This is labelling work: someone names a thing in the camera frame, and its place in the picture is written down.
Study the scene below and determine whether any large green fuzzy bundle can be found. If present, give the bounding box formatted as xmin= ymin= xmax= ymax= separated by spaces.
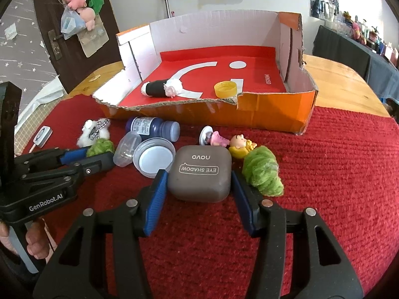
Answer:
xmin=242 ymin=146 xmax=284 ymax=198

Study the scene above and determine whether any metal door handle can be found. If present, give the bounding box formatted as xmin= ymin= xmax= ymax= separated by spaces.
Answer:
xmin=47 ymin=30 xmax=63 ymax=60

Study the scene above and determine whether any white plush sheep keychain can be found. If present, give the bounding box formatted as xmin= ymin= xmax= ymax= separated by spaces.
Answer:
xmin=77 ymin=118 xmax=110 ymax=148

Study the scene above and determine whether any blue plastic bottle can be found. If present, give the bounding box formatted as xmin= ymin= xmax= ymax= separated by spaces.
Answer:
xmin=125 ymin=117 xmax=181 ymax=142

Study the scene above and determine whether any orange cardboard box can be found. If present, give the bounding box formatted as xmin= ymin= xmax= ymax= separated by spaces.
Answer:
xmin=92 ymin=10 xmax=319 ymax=136

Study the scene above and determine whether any small green fuzzy bundle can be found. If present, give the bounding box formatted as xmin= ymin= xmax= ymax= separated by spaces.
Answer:
xmin=86 ymin=139 xmax=115 ymax=158

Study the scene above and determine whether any grey eye shadow case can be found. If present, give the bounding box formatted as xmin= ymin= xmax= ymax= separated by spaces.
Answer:
xmin=168 ymin=145 xmax=233 ymax=203

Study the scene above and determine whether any row of shelf goods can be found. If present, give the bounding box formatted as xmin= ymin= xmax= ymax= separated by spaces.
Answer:
xmin=340 ymin=9 xmax=399 ymax=67

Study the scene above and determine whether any cardboard piece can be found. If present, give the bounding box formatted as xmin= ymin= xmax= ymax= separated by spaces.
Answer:
xmin=77 ymin=15 xmax=110 ymax=58

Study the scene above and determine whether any red woven mat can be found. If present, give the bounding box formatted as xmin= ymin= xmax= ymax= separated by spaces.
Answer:
xmin=14 ymin=95 xmax=399 ymax=299

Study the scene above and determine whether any white plastic sheet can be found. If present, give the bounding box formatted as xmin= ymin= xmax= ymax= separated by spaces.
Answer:
xmin=15 ymin=74 xmax=67 ymax=129

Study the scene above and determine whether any black roll with white fluff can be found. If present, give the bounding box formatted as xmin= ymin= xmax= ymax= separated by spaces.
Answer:
xmin=142 ymin=79 xmax=183 ymax=98

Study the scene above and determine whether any pale pink plush toy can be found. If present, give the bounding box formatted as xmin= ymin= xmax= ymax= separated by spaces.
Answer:
xmin=78 ymin=6 xmax=96 ymax=31

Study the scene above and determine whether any wall poster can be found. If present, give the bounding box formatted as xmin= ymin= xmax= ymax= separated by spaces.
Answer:
xmin=309 ymin=0 xmax=340 ymax=20

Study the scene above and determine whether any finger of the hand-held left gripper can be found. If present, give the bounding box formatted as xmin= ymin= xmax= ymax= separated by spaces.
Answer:
xmin=14 ymin=147 xmax=88 ymax=171
xmin=23 ymin=154 xmax=116 ymax=194

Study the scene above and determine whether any doll figurine with pink dress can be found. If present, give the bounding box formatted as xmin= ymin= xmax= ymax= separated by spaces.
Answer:
xmin=199 ymin=126 xmax=259 ymax=160

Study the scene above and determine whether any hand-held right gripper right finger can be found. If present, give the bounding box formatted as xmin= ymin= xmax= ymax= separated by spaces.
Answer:
xmin=231 ymin=171 xmax=365 ymax=299

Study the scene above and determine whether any person's left hand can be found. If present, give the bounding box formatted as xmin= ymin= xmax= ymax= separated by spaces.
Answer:
xmin=0 ymin=220 xmax=49 ymax=257

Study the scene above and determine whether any yellow bottle cap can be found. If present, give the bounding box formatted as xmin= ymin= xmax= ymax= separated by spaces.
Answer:
xmin=214 ymin=81 xmax=238 ymax=98

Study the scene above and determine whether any small white tin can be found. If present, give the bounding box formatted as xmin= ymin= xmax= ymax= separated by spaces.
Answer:
xmin=32 ymin=125 xmax=53 ymax=147

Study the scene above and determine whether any clear plastic capsule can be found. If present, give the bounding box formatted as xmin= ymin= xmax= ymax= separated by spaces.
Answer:
xmin=113 ymin=132 xmax=143 ymax=166

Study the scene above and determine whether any green plush toy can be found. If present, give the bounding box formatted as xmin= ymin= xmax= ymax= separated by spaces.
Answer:
xmin=88 ymin=0 xmax=104 ymax=15

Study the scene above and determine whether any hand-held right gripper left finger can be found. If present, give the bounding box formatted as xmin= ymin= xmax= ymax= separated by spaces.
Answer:
xmin=33 ymin=169 xmax=170 ymax=299

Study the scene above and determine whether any clear round lid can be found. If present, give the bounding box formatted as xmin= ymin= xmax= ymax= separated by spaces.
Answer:
xmin=133 ymin=139 xmax=176 ymax=179

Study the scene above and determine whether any clear plastic bag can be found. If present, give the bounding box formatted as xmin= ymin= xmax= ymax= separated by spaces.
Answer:
xmin=60 ymin=8 xmax=85 ymax=40

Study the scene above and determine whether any brown door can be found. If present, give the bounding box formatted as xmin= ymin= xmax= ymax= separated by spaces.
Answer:
xmin=29 ymin=0 xmax=121 ymax=94

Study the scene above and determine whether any dark tablecloth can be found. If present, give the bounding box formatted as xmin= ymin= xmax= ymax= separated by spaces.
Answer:
xmin=312 ymin=25 xmax=399 ymax=101

